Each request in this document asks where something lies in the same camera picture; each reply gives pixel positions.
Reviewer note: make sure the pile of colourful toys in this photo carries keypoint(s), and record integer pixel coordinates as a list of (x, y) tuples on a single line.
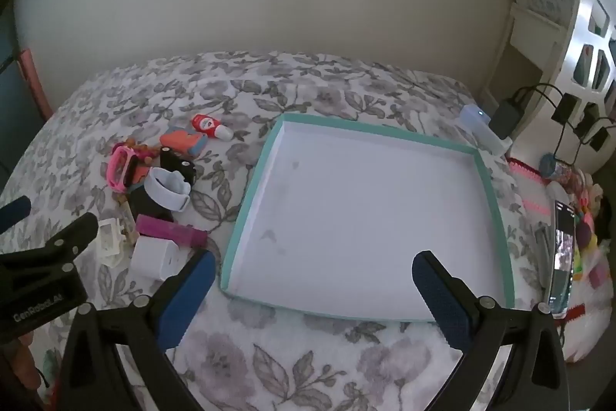
[(589, 237)]

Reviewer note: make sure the pink smartwatch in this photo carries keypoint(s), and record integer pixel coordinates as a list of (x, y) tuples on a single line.
[(117, 170)]

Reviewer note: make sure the pink door frame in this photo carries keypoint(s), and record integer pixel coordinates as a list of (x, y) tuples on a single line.
[(32, 79)]

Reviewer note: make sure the white device with light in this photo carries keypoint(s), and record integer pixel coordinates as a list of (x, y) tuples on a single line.
[(474, 118)]

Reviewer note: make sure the person's left hand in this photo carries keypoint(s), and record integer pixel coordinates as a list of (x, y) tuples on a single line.
[(19, 363)]

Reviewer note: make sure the coral and blue toy knife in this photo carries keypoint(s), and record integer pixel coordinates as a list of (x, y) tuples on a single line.
[(180, 140)]

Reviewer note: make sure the small red bottle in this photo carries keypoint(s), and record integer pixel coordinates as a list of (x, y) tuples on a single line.
[(204, 123)]

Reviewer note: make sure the pink zigzag ribbon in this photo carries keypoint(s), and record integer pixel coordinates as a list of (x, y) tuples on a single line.
[(524, 180)]

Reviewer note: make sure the grey floral blanket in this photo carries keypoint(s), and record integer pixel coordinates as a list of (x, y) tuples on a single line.
[(337, 103)]

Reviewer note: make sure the coral and blue foam piece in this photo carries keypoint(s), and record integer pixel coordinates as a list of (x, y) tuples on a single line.
[(139, 174)]

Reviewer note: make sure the magenta tube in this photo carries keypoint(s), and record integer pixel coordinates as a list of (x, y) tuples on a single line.
[(168, 232)]

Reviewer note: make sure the jar with blue lid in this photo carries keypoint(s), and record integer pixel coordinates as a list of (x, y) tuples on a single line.
[(553, 168)]

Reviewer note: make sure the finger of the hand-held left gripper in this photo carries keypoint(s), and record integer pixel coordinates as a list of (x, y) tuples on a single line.
[(14, 209), (74, 234)]

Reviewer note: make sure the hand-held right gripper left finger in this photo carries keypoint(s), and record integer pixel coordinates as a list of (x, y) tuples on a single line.
[(188, 295)]

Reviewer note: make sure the small tan toy piece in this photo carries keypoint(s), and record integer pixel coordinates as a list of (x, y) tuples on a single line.
[(127, 221)]

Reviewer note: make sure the white watch band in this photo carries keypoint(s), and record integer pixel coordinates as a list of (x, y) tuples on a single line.
[(166, 196)]

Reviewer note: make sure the white tray with teal rim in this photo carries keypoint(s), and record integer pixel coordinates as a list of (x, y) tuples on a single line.
[(361, 209)]

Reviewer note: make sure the smartphone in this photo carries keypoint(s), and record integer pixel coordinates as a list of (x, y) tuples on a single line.
[(560, 261)]

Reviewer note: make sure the teal door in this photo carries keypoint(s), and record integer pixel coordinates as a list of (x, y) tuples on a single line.
[(12, 103)]

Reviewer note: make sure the white charger plug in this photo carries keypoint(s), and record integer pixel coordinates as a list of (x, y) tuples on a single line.
[(154, 259)]

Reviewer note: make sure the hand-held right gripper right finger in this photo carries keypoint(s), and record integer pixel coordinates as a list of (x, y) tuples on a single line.
[(442, 300)]

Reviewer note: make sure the small black box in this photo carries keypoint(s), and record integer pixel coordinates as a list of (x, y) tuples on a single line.
[(144, 204)]

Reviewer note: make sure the black power adapter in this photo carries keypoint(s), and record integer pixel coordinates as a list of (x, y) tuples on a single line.
[(599, 139), (564, 108), (505, 117), (585, 122)]

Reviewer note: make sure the orange doll toy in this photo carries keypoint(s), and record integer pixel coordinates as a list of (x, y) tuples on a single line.
[(143, 149)]

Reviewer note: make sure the white shelf unit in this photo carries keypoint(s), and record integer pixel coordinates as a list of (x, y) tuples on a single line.
[(524, 50)]

